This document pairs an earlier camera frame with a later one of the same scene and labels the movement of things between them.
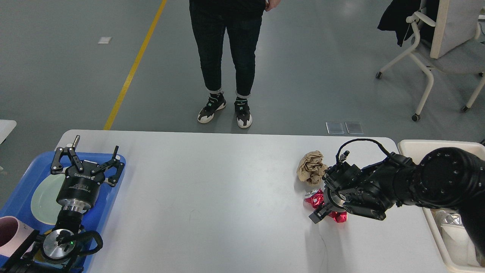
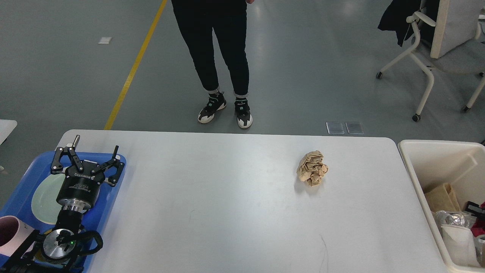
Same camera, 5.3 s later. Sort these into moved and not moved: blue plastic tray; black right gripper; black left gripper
Moved: black right gripper
Not moved: blue plastic tray; black left gripper
